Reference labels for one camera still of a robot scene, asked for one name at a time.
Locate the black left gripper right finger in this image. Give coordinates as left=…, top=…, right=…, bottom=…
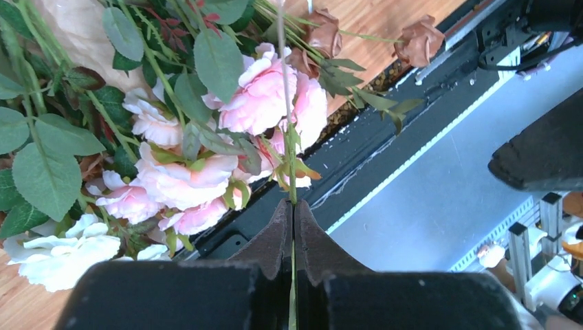
left=294, top=200, right=520, bottom=329

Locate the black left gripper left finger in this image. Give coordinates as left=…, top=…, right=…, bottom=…
left=56, top=199, right=293, bottom=329

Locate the single rose stem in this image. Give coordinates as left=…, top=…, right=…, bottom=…
left=276, top=1, right=300, bottom=329

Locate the rose bouquet with green leaves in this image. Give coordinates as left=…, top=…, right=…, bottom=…
left=1, top=1, right=418, bottom=292

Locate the brown kraft wrapping paper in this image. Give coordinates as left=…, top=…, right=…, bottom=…
left=32, top=0, right=150, bottom=92

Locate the dried brown rose head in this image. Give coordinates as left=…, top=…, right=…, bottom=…
left=393, top=14, right=446, bottom=68

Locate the white slotted cable duct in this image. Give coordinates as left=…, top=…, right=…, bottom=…
left=448, top=197, right=540, bottom=272

